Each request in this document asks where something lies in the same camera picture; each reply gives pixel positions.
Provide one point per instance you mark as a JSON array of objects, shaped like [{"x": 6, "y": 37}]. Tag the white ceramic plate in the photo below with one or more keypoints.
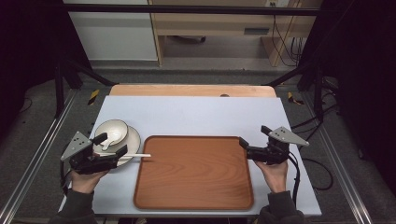
[{"x": 134, "y": 141}]

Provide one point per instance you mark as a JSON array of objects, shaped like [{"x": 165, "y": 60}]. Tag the black horizontal frame bar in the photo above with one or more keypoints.
[{"x": 186, "y": 9}]

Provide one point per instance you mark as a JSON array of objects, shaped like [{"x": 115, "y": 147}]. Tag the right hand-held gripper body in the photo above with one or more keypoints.
[{"x": 277, "y": 146}]

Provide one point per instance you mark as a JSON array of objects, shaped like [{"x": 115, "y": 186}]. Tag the white cabinet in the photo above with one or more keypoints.
[{"x": 115, "y": 34}]

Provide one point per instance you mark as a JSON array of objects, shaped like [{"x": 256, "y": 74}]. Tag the white ceramic bowl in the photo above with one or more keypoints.
[{"x": 112, "y": 130}]

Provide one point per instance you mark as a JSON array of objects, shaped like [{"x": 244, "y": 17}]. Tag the brown wooden tray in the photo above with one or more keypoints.
[{"x": 193, "y": 174}]

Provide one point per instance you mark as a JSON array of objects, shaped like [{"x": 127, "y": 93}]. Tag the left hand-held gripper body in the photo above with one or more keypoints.
[{"x": 80, "y": 146}]

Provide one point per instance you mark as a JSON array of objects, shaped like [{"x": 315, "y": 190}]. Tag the black metal stand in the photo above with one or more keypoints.
[
  {"x": 317, "y": 93},
  {"x": 59, "y": 90}
]

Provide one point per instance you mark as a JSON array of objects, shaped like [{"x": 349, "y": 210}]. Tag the white ceramic spoon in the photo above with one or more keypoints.
[{"x": 112, "y": 136}]

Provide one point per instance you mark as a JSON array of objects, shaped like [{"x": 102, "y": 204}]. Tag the silver floor rail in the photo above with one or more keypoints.
[
  {"x": 34, "y": 161},
  {"x": 339, "y": 165}
]

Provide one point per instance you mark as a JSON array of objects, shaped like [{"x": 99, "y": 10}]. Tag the person's right hand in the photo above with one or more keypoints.
[{"x": 275, "y": 175}]

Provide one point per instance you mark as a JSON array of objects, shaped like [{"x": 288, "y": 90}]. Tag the white chopstick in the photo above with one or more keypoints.
[{"x": 138, "y": 155}]

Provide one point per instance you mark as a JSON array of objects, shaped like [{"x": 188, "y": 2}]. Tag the person's left hand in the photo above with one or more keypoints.
[{"x": 85, "y": 182}]

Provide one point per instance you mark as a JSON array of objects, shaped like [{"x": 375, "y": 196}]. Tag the yellow black striped tape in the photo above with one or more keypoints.
[
  {"x": 93, "y": 97},
  {"x": 292, "y": 98}
]

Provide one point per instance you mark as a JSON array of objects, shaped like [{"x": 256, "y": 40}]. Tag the light wooden desk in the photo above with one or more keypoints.
[{"x": 211, "y": 23}]

